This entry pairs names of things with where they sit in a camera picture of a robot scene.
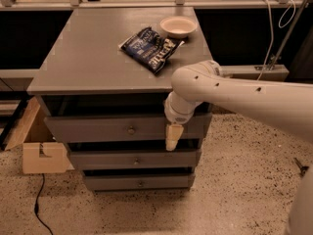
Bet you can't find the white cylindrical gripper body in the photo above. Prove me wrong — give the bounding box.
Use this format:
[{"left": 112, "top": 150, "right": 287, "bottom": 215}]
[{"left": 164, "top": 91, "right": 201, "bottom": 124}]

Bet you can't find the grey top drawer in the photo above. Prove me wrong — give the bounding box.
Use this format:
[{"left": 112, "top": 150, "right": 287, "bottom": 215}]
[{"left": 43, "top": 112, "right": 213, "bottom": 144}]

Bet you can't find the grey drawer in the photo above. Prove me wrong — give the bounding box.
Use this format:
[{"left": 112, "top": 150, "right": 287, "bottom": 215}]
[
  {"left": 69, "top": 149, "right": 201, "bottom": 170},
  {"left": 83, "top": 173, "right": 195, "bottom": 191},
  {"left": 43, "top": 112, "right": 213, "bottom": 144}
]

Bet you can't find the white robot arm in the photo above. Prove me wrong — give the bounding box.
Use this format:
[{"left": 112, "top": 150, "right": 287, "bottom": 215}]
[{"left": 164, "top": 60, "right": 313, "bottom": 151}]

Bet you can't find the grey middle drawer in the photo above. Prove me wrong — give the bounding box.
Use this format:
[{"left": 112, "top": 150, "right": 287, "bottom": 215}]
[{"left": 69, "top": 149, "right": 201, "bottom": 170}]

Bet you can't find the grey bottom drawer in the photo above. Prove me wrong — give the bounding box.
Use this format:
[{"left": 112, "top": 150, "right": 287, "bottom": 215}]
[{"left": 83, "top": 173, "right": 195, "bottom": 191}]

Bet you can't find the grey drawer cabinet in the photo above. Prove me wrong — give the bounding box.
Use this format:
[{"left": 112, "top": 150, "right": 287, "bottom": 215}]
[{"left": 28, "top": 7, "right": 211, "bottom": 177}]

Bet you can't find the blue chip bag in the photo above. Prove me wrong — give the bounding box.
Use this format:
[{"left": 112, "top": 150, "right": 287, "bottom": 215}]
[{"left": 119, "top": 26, "right": 184, "bottom": 75}]

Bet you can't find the white paper bowl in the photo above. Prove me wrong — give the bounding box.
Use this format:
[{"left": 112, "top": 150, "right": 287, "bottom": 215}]
[{"left": 159, "top": 16, "right": 198, "bottom": 39}]

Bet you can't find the grey metal railing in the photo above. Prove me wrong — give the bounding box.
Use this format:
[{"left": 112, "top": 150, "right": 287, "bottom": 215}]
[{"left": 0, "top": 0, "right": 312, "bottom": 82}]

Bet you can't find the slanted metal pole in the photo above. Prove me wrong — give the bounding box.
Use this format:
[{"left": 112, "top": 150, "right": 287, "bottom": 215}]
[{"left": 264, "top": 0, "right": 309, "bottom": 70}]

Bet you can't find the light wooden box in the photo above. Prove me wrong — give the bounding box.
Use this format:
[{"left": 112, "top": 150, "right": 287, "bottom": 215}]
[{"left": 5, "top": 97, "right": 73, "bottom": 174}]

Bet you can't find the black tool on floor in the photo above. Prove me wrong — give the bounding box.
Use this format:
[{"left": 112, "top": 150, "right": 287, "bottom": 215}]
[{"left": 293, "top": 158, "right": 309, "bottom": 177}]

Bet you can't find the white hanging cable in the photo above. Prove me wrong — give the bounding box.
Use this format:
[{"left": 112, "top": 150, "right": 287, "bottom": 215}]
[{"left": 255, "top": 0, "right": 297, "bottom": 81}]

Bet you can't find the black floor cable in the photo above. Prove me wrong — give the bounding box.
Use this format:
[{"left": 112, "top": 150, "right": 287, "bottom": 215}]
[{"left": 33, "top": 173, "right": 55, "bottom": 235}]

